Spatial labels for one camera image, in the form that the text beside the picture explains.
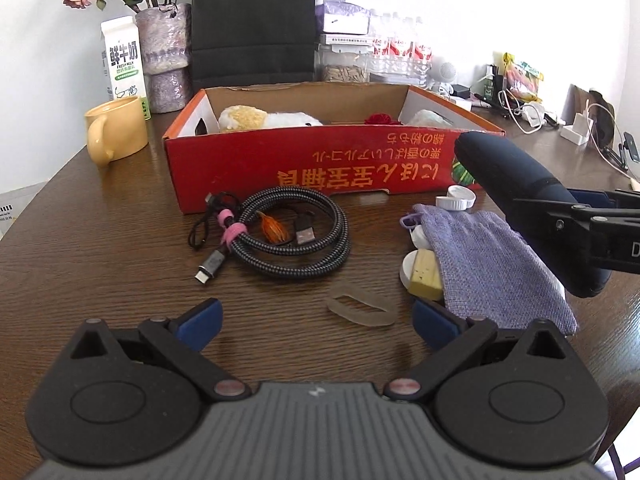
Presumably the clear seed container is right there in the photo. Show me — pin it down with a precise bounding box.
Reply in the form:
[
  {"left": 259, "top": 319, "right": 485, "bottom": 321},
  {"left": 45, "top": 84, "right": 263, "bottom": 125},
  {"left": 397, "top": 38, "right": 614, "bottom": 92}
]
[{"left": 316, "top": 42, "right": 373, "bottom": 83}]

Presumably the black phone stand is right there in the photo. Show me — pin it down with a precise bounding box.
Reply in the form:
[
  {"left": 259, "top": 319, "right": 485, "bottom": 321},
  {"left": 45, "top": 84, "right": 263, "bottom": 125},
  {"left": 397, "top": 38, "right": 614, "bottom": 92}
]
[{"left": 607, "top": 131, "right": 640, "bottom": 171}]

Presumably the clear rubber band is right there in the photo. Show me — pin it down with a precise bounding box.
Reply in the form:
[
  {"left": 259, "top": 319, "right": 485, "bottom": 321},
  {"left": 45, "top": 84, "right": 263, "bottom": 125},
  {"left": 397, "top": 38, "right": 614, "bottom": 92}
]
[{"left": 325, "top": 285, "right": 396, "bottom": 330}]

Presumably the white flip cap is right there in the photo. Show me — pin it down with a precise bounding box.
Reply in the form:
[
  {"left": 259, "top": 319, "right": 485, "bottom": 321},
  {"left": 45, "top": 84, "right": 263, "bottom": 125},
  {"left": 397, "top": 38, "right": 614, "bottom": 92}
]
[{"left": 434, "top": 186, "right": 477, "bottom": 211}]

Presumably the white charger with cable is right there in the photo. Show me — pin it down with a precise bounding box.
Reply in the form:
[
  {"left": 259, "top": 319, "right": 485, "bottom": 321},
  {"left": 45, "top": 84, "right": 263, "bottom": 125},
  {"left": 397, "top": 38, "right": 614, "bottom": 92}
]
[{"left": 567, "top": 84, "right": 618, "bottom": 152}]

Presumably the flat white box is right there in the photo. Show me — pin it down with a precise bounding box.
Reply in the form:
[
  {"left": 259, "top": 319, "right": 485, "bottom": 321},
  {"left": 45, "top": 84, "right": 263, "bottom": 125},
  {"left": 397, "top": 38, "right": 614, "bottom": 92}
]
[{"left": 320, "top": 34, "right": 373, "bottom": 46}]

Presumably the small white cap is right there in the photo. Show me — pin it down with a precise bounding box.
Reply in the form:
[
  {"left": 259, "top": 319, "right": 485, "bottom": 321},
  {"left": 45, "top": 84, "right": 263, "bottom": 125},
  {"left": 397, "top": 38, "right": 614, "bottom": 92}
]
[{"left": 410, "top": 225, "right": 434, "bottom": 252}]

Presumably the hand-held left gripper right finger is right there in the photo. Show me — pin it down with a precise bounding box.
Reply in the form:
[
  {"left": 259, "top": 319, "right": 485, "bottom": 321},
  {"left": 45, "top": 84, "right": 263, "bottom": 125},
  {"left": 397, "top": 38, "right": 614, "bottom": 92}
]
[{"left": 384, "top": 297, "right": 574, "bottom": 403}]

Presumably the black paper bag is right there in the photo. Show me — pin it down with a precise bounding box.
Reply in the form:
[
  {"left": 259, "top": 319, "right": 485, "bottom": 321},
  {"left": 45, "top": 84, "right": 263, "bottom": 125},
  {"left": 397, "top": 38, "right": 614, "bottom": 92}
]
[{"left": 191, "top": 0, "right": 317, "bottom": 95}]

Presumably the white plug adapter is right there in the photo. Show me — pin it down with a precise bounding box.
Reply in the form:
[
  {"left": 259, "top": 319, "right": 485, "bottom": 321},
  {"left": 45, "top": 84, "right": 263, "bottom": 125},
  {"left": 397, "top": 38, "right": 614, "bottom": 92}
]
[{"left": 560, "top": 112, "right": 593, "bottom": 145}]

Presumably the grey cardboard box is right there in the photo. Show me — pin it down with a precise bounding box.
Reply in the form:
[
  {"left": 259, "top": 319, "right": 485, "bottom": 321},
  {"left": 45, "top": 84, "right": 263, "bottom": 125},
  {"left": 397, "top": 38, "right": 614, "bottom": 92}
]
[{"left": 0, "top": 182, "right": 47, "bottom": 241}]

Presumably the large white cap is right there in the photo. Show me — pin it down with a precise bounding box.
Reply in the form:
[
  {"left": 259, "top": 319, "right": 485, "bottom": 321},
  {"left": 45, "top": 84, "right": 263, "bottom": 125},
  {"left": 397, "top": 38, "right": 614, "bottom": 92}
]
[{"left": 399, "top": 250, "right": 423, "bottom": 289}]

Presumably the purple tissue pack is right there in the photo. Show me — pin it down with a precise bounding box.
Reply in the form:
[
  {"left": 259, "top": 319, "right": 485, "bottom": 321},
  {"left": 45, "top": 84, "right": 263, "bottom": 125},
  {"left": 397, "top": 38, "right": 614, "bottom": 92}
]
[{"left": 316, "top": 0, "right": 373, "bottom": 36}]

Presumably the yellow mug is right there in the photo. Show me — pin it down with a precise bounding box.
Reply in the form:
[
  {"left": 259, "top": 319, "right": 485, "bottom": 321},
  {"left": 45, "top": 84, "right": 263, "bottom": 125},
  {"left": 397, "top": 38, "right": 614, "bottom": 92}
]
[{"left": 84, "top": 96, "right": 150, "bottom": 167}]

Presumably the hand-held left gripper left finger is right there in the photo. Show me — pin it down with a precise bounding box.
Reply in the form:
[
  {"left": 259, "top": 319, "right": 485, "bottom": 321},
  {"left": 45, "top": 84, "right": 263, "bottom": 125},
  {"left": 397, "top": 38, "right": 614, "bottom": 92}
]
[{"left": 70, "top": 298, "right": 252, "bottom": 402}]

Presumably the hamster plush toy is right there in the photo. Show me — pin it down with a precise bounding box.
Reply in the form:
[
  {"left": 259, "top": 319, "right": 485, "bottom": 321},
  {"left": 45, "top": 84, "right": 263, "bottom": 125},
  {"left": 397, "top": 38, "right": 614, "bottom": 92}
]
[{"left": 217, "top": 105, "right": 323, "bottom": 133}]

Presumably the black upright device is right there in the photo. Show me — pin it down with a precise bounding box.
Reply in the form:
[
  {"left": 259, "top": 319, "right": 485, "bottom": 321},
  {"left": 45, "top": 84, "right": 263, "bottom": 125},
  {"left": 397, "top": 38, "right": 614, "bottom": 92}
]
[{"left": 482, "top": 64, "right": 506, "bottom": 107}]

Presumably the red label water bottle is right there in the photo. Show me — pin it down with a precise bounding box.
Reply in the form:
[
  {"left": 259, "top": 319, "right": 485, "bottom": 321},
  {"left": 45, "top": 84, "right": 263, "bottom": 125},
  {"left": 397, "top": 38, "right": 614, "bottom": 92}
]
[
  {"left": 393, "top": 12, "right": 416, "bottom": 75},
  {"left": 372, "top": 12, "right": 397, "bottom": 75},
  {"left": 413, "top": 15, "right": 434, "bottom": 76}
]

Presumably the red cardboard box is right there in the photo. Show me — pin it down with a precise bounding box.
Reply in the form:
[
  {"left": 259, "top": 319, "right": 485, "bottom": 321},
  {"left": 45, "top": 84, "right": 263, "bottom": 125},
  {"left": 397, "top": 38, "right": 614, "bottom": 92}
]
[{"left": 162, "top": 82, "right": 506, "bottom": 215}]

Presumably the white robot speaker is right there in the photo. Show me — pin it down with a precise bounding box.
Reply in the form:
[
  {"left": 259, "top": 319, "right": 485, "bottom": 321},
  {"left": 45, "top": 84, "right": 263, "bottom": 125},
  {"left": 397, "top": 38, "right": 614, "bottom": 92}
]
[{"left": 427, "top": 60, "right": 458, "bottom": 94}]

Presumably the white milk carton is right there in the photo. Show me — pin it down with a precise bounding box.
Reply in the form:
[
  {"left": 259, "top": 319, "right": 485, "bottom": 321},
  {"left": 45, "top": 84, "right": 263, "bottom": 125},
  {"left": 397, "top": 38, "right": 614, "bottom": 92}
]
[{"left": 100, "top": 16, "right": 152, "bottom": 121}]

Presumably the yellow sponge block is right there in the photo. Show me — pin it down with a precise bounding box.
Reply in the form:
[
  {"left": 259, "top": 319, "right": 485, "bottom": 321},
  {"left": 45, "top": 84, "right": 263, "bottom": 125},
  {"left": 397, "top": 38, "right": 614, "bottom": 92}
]
[{"left": 410, "top": 250, "right": 445, "bottom": 301}]

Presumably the thin black cable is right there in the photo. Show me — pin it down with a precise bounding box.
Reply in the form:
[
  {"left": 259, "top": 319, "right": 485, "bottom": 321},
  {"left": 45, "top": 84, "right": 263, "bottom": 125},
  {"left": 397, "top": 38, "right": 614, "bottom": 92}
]
[{"left": 189, "top": 191, "right": 242, "bottom": 250}]

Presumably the white cable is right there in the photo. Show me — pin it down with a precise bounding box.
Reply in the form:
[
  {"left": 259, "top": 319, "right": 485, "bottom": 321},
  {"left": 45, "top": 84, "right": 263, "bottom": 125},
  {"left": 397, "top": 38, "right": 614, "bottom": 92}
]
[{"left": 501, "top": 89, "right": 547, "bottom": 135}]

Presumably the purple linen pouch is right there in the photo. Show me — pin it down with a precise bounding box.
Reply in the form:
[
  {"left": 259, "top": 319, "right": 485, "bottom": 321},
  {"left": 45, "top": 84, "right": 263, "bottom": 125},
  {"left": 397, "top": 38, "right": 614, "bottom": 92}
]
[{"left": 400, "top": 203, "right": 579, "bottom": 337}]

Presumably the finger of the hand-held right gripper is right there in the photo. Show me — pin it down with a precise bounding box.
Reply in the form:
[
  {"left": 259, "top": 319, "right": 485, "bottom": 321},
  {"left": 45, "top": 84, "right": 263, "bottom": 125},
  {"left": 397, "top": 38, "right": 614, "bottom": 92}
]
[
  {"left": 567, "top": 187, "right": 640, "bottom": 213},
  {"left": 510, "top": 199, "right": 609, "bottom": 262}
]

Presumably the orange tassel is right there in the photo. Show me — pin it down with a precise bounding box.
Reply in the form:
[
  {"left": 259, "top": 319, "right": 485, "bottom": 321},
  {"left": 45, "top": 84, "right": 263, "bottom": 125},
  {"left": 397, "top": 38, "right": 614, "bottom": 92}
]
[{"left": 256, "top": 211, "right": 292, "bottom": 247}]

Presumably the clear plastic bag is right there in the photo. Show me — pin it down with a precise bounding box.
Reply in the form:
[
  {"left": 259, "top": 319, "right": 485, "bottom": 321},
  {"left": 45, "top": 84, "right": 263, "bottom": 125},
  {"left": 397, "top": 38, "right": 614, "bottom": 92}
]
[{"left": 410, "top": 109, "right": 455, "bottom": 127}]

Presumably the purple textured vase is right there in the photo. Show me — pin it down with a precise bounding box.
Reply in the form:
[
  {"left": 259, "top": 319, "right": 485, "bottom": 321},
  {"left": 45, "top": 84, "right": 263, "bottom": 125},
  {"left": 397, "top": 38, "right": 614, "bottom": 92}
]
[{"left": 135, "top": 2, "right": 193, "bottom": 114}]

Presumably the braided cable with pink strap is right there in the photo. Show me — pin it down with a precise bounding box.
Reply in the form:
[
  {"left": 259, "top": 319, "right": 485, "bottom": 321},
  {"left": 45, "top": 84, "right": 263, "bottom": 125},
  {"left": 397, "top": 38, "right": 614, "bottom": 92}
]
[{"left": 194, "top": 187, "right": 351, "bottom": 287}]

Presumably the navy pouch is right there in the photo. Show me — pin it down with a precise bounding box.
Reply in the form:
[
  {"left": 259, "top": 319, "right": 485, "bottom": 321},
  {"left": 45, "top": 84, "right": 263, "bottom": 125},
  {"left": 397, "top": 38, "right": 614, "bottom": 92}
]
[{"left": 454, "top": 131, "right": 613, "bottom": 298}]

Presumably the yellow snack bag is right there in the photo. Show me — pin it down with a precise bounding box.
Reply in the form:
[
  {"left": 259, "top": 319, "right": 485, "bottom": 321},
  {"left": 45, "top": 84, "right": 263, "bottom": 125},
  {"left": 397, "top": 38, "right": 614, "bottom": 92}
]
[{"left": 502, "top": 52, "right": 544, "bottom": 103}]

